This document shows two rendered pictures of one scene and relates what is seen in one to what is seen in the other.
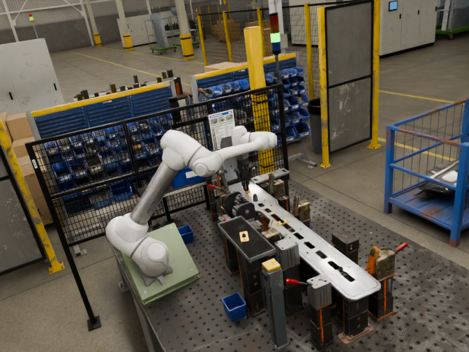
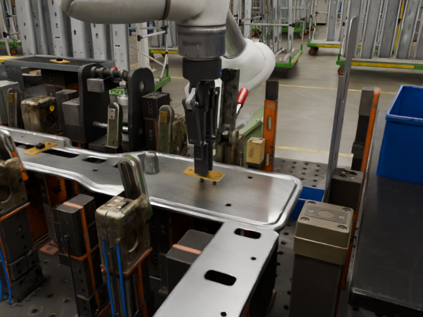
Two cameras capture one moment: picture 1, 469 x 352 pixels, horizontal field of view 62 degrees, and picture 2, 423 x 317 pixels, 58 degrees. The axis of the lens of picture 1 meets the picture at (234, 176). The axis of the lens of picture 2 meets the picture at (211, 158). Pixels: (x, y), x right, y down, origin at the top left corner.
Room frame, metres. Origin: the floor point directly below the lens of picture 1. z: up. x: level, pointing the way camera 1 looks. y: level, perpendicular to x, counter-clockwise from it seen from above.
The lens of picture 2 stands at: (2.93, -0.57, 1.37)
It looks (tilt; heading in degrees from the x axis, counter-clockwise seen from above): 23 degrees down; 135
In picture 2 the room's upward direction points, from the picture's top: straight up
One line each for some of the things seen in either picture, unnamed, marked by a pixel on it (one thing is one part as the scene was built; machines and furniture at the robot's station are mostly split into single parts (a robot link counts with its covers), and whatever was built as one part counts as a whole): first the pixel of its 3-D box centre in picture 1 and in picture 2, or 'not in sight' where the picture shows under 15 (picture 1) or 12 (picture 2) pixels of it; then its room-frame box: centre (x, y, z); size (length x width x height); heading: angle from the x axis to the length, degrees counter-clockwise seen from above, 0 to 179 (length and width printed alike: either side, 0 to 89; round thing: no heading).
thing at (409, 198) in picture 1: (462, 165); not in sight; (3.37, -2.19, 0.47); 1.20 x 0.80 x 0.95; 115
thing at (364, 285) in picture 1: (285, 224); (33, 150); (1.94, -0.25, 1.00); 1.38 x 0.22 x 0.02; 21
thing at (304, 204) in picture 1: (303, 227); (11, 229); (2.08, -0.38, 0.87); 0.12 x 0.09 x 0.35; 111
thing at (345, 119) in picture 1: (350, 84); not in sight; (5.06, -1.65, 1.00); 1.04 x 0.14 x 2.00; 116
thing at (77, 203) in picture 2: (285, 216); (86, 263); (2.27, -0.30, 0.84); 0.11 x 0.08 x 0.29; 111
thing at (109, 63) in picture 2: (244, 237); (59, 62); (1.62, -0.01, 1.16); 0.37 x 0.14 x 0.02; 21
